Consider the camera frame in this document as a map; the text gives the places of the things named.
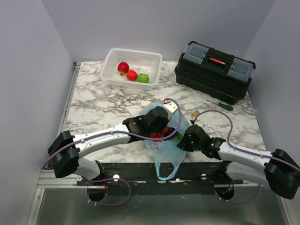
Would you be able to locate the green handled screwdriver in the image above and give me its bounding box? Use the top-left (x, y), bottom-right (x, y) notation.
top-left (207, 100), bottom-right (233, 111)

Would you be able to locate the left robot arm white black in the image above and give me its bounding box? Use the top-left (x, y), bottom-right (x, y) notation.
top-left (48, 104), bottom-right (178, 185)

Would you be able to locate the red fake apple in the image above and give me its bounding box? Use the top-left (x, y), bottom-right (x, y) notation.
top-left (117, 62), bottom-right (130, 75)

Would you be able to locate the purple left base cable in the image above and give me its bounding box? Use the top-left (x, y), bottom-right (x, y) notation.
top-left (87, 177), bottom-right (131, 207)

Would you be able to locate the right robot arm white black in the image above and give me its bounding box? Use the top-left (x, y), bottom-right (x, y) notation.
top-left (178, 125), bottom-right (300, 200)

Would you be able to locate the green fake leafy fruit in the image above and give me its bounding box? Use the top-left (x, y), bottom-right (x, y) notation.
top-left (176, 134), bottom-right (183, 142)

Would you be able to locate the red fake peach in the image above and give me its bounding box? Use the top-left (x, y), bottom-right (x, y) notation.
top-left (126, 70), bottom-right (138, 81)

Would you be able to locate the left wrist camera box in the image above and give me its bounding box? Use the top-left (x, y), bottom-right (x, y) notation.
top-left (162, 102), bottom-right (178, 120)

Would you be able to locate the aluminium frame profile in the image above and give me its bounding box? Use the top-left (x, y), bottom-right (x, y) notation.
top-left (37, 168), bottom-right (82, 189)

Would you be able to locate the light blue plastic bag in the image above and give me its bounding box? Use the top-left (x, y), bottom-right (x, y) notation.
top-left (143, 112), bottom-right (191, 181)

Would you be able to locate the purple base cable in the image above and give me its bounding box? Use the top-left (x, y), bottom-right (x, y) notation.
top-left (217, 180), bottom-right (261, 204)
top-left (87, 177), bottom-right (131, 207)

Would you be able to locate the red fake cherry bunch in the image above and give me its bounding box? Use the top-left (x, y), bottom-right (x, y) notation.
top-left (150, 126), bottom-right (171, 139)

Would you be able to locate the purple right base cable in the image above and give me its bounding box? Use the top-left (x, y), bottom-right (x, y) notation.
top-left (217, 180), bottom-right (261, 204)

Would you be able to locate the white plastic basket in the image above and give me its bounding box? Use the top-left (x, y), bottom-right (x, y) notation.
top-left (100, 48), bottom-right (162, 90)

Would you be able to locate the black plastic toolbox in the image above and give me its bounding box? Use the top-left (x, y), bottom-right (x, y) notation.
top-left (174, 41), bottom-right (256, 105)

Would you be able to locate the hex key set yellow holder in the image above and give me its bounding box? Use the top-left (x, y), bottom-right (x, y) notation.
top-left (191, 110), bottom-right (200, 119)

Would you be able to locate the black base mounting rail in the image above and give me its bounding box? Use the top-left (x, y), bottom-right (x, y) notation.
top-left (77, 162), bottom-right (243, 195)

